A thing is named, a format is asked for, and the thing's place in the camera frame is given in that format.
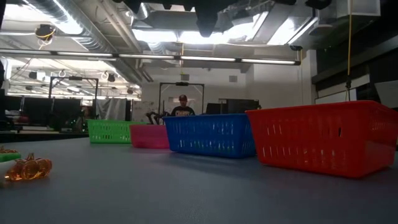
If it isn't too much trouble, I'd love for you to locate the green zombie hand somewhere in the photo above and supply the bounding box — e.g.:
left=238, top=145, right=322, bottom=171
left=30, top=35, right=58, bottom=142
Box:
left=0, top=152, right=22, bottom=163

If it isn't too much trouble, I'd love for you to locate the grey ceiling air unit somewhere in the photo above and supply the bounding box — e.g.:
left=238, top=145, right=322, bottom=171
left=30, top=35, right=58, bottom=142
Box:
left=133, top=9, right=226, bottom=32

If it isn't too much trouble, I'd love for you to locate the ceiling light strip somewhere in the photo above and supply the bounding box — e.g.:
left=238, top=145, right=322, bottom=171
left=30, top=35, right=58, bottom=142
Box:
left=0, top=49, right=301, bottom=65

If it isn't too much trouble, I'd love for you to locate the black monitor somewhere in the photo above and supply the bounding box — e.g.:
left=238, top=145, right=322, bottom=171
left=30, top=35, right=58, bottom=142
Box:
left=205, top=98, right=261, bottom=115

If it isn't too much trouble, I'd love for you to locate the person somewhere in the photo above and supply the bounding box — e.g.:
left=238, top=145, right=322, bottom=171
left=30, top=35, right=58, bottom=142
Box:
left=170, top=94, right=196, bottom=117
left=79, top=105, right=94, bottom=131

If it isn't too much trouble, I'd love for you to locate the blue plastic basket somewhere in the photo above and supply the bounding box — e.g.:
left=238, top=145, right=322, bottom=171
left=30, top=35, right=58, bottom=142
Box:
left=162, top=113, right=257, bottom=159

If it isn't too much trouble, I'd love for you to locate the pink plastic bowl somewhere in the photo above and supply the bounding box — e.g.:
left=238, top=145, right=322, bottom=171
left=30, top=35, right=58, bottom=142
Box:
left=129, top=124, right=171, bottom=149

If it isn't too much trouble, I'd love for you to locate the grey curtain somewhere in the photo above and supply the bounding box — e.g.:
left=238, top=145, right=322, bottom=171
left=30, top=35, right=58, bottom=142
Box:
left=96, top=98, right=127, bottom=121

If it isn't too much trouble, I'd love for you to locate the green plastic basket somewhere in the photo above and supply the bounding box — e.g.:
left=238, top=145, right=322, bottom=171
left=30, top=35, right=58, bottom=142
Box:
left=86, top=119, right=147, bottom=144

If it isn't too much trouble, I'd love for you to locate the red plastic basket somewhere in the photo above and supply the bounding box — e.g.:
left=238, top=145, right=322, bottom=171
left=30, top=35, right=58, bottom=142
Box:
left=244, top=100, right=398, bottom=179

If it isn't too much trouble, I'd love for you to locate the whiteboard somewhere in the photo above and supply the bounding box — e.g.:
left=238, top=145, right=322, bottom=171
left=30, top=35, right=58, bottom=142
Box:
left=374, top=80, right=398, bottom=110

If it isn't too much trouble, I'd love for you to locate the dark background table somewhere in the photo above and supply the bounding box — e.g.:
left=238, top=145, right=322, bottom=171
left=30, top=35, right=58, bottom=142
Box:
left=0, top=130, right=90, bottom=142

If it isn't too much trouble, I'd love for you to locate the black gantry frame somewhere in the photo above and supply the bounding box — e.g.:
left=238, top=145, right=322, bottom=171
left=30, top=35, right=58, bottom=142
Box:
left=158, top=82, right=205, bottom=116
left=48, top=76, right=100, bottom=125

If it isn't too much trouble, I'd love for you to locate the yellow hanging cable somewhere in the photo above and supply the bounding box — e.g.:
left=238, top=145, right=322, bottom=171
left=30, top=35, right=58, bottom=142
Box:
left=345, top=14, right=354, bottom=91

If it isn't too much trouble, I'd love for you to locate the black ceiling camera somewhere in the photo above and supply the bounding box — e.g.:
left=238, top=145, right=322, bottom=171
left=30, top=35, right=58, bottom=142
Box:
left=34, top=24, right=57, bottom=41

